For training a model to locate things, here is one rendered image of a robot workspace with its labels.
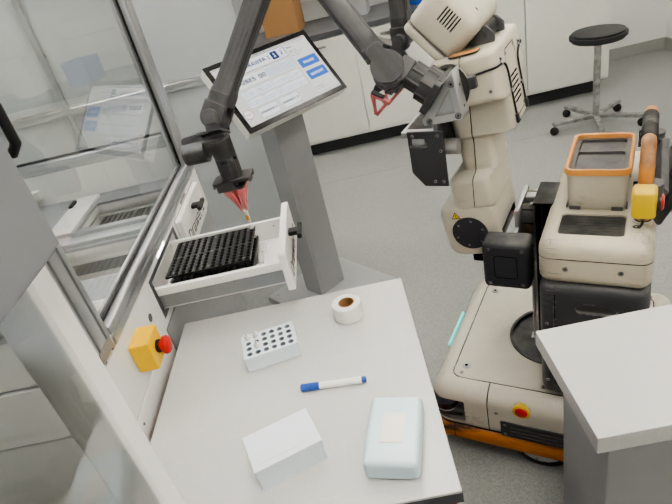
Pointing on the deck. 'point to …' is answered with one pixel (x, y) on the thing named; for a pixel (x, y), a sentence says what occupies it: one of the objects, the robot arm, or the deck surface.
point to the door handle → (10, 134)
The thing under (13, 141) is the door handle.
